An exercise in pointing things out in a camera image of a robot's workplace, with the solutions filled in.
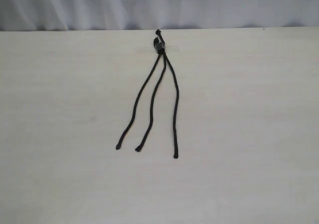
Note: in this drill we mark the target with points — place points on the white fabric backdrop curtain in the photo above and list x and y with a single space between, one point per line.
29 15

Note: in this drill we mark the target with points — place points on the clear adhesive tape strip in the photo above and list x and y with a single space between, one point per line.
149 49

